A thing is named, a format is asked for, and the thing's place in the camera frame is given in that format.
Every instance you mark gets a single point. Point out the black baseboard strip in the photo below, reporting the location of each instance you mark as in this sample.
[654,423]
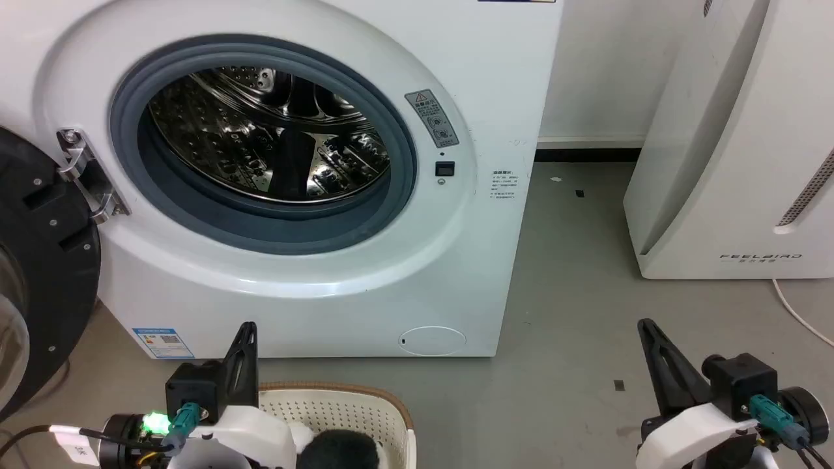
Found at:
[586,155]

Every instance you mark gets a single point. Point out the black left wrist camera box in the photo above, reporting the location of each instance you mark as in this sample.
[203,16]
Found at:
[195,387]

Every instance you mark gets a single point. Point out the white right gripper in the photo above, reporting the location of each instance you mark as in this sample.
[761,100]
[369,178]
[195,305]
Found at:
[690,440]

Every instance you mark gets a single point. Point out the white front-load washing machine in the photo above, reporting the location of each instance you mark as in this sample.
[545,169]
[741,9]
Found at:
[456,260]

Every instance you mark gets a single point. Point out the black and white clothing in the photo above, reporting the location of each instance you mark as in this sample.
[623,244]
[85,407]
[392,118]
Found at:
[339,453]

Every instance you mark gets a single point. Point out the blue energy label sticker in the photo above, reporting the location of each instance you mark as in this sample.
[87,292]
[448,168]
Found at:
[163,342]

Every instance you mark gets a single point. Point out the black door latch socket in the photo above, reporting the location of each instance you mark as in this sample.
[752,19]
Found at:
[445,169]

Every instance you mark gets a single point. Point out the metal washing machine door hinge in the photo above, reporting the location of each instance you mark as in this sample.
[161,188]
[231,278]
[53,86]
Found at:
[88,170]

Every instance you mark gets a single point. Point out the white air purifier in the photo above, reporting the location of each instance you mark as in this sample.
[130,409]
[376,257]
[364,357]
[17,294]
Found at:
[717,163]

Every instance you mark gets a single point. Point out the stainless steel washing machine drum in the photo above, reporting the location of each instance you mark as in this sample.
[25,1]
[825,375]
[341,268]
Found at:
[228,143]

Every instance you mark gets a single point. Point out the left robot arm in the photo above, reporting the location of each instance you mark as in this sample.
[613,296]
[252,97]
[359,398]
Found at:
[127,440]

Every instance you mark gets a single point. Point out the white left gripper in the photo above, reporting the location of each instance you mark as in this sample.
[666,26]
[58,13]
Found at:
[254,440]

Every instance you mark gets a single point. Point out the round drain filter cover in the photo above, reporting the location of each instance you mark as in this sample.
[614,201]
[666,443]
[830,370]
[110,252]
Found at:
[432,341]

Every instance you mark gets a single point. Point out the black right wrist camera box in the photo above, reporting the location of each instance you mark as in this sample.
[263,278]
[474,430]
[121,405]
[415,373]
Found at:
[743,384]

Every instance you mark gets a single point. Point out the grey rubber door gasket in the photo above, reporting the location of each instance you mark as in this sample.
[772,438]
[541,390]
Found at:
[195,223]

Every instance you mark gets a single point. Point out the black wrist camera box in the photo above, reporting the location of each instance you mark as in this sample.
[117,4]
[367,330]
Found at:
[743,384]
[195,387]

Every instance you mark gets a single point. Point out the small printed text label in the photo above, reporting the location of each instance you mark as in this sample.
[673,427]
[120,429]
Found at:
[503,185]

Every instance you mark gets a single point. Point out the black round washer door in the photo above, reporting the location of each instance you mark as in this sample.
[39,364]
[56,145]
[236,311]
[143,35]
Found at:
[52,260]

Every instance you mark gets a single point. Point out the white perforated laundry basket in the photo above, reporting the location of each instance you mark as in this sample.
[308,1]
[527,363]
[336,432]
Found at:
[355,417]

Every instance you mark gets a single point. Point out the grey warning sticker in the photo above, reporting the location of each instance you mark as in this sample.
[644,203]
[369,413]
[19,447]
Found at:
[432,118]

